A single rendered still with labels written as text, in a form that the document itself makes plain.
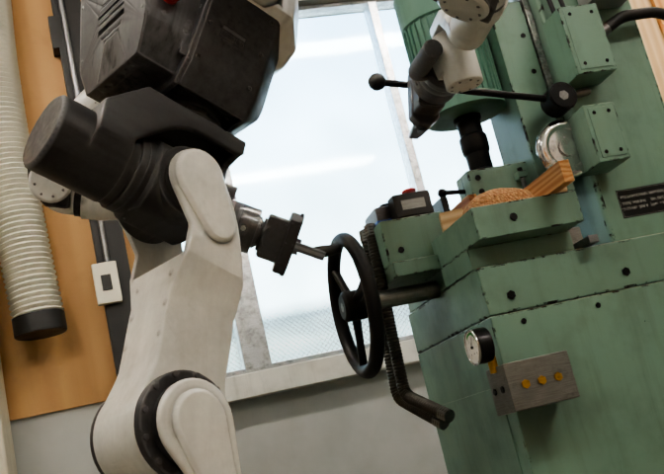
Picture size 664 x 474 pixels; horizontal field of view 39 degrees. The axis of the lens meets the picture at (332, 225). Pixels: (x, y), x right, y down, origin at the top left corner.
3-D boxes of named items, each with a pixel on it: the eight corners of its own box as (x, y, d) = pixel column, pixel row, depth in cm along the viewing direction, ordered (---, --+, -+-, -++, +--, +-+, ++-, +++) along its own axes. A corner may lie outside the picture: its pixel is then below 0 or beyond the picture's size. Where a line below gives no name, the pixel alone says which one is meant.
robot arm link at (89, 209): (134, 226, 171) (25, 215, 169) (139, 222, 182) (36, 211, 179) (140, 168, 171) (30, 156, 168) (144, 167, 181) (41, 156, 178)
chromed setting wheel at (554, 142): (542, 185, 189) (526, 127, 192) (597, 175, 192) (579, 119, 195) (548, 180, 186) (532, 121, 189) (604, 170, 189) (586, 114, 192)
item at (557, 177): (461, 258, 215) (456, 241, 216) (469, 257, 216) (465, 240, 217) (564, 182, 165) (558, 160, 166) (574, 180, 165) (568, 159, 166)
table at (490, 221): (350, 315, 220) (344, 290, 221) (470, 291, 228) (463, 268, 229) (429, 248, 163) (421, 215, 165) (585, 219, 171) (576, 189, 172)
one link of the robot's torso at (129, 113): (52, 146, 121) (86, 42, 130) (10, 182, 130) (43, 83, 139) (227, 235, 136) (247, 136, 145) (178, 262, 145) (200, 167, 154)
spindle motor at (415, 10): (416, 138, 208) (382, 12, 216) (489, 127, 213) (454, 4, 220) (442, 107, 192) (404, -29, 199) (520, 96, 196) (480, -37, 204)
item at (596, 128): (578, 178, 191) (561, 122, 194) (609, 172, 193) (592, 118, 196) (601, 161, 182) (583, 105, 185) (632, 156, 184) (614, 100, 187)
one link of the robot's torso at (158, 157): (144, 192, 128) (162, 122, 134) (96, 224, 137) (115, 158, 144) (221, 231, 135) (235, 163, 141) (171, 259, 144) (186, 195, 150)
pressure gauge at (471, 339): (472, 379, 162) (459, 333, 164) (492, 374, 163) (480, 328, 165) (485, 374, 156) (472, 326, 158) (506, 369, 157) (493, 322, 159)
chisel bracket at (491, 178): (464, 219, 199) (455, 181, 201) (525, 208, 203) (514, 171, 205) (477, 208, 192) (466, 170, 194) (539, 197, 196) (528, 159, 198)
